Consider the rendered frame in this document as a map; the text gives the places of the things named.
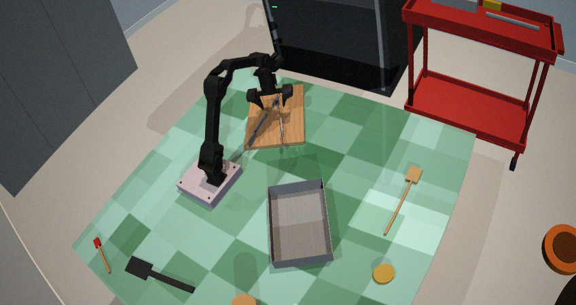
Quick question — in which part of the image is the golden-yellow flat round disc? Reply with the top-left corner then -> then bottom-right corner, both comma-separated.
373,264 -> 395,285

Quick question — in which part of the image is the wooden board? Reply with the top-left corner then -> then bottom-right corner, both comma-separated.
244,84 -> 305,150

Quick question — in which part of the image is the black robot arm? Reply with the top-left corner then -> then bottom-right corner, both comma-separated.
198,52 -> 285,187

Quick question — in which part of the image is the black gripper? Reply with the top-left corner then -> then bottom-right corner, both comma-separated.
246,77 -> 293,109

